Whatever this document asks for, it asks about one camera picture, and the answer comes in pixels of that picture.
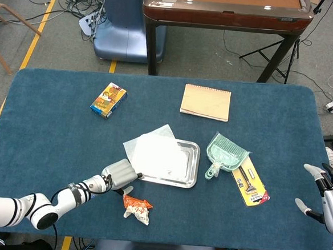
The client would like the white paper sheet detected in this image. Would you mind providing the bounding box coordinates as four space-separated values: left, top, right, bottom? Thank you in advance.
120 121 192 181

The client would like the brown spiral notebook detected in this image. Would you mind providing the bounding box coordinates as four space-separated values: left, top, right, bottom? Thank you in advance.
179 83 233 123

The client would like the crumpled orange snack wrapper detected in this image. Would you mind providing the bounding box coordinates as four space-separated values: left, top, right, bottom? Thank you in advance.
121 194 154 226

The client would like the blue machine base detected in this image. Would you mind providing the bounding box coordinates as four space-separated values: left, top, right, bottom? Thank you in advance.
92 0 169 65

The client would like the green plastic dustpan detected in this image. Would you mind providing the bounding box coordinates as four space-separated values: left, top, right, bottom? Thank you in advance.
203 130 253 183

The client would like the white power strip with cables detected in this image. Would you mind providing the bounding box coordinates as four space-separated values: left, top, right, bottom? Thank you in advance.
78 13 99 38

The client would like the silver metal tray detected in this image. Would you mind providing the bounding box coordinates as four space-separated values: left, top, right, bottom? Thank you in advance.
135 137 202 190

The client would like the brown mahjong table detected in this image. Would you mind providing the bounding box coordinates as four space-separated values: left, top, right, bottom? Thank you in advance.
137 0 316 87

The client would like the blue felt table cover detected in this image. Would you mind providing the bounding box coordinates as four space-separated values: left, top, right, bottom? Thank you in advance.
0 63 333 250

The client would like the colourful printed carton box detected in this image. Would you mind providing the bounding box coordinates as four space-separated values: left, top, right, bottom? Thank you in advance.
89 80 128 120

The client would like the razor in yellow package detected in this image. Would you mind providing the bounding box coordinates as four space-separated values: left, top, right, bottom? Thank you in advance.
228 156 274 209

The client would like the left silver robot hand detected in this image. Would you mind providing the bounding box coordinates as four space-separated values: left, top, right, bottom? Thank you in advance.
99 156 144 197

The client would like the wooden chair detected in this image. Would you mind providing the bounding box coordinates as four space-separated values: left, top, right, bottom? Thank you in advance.
0 3 44 78

